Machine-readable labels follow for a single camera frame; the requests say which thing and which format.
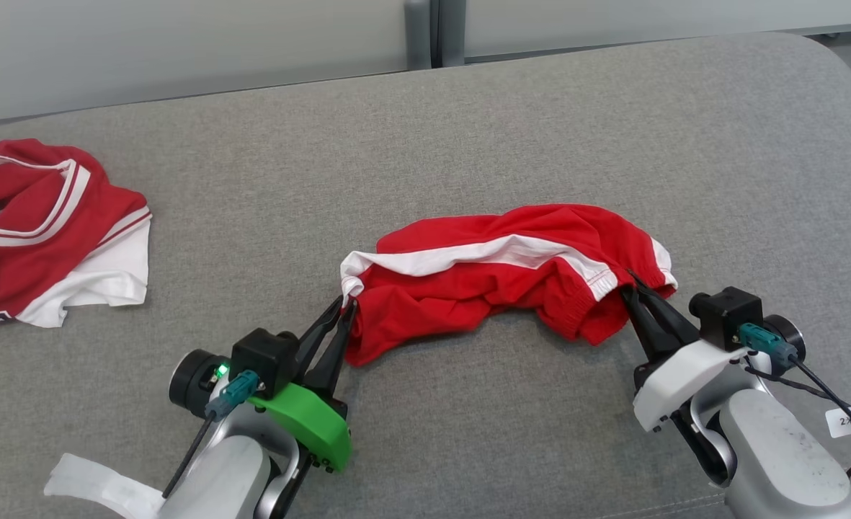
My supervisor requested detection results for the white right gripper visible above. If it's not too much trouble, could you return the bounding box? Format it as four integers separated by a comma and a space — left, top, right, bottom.
622, 270, 752, 434

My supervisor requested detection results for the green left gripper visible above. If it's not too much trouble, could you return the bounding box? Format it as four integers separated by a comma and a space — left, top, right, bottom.
248, 295, 358, 474

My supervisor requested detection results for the red shorts white stripe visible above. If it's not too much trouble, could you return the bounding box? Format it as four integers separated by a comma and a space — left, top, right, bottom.
339, 203, 679, 368

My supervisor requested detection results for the red Bulls 23 jersey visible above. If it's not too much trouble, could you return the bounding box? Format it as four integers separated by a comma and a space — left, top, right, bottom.
0, 138, 153, 329

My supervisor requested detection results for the black cable with teal plug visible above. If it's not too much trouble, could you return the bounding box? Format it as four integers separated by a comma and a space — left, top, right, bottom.
161, 369, 262, 500
738, 322, 851, 456

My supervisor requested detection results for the thin black cable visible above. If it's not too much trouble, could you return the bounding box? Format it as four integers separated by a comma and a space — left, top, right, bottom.
744, 364, 851, 478

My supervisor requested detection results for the white strap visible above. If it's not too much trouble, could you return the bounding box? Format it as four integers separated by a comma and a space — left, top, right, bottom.
43, 452, 168, 519

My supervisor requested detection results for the grey round-capped partition post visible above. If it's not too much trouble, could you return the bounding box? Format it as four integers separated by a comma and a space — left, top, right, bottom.
404, 0, 434, 71
435, 0, 468, 68

